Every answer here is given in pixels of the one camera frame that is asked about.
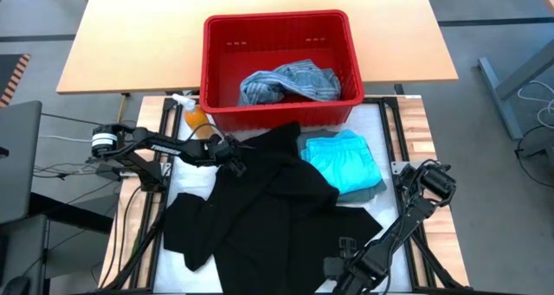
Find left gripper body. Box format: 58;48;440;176
206;137;248;177

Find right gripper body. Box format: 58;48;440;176
323;236;383;295

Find black garment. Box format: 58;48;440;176
162;121;384;295

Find grey-green pants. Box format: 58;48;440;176
296;129;389;204

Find grey striped shirt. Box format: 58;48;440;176
236;59;343;107

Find turquoise garment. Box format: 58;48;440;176
300;129;383;196

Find red plastic laundry bin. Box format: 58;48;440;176
199;9;366;133

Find orange spray bottle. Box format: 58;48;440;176
171;93;216;140

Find dark grey flat panel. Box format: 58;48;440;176
0;99;42;225

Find black round stand base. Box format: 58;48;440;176
514;125;554;184

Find dark grey cabinet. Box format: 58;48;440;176
0;215;49;295

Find black hazard-striped floor mat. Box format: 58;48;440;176
0;53;32;108

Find grey metal desk leg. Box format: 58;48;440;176
477;38;554;141

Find yellow cable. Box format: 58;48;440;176
117;93;132;123

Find black cable tangle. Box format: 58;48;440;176
32;155;114;180

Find thin white cable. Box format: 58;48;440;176
38;134;94;144

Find black aluminium table frame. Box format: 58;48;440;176
102;94;467;295

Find white floor cable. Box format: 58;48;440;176
517;79;554;130

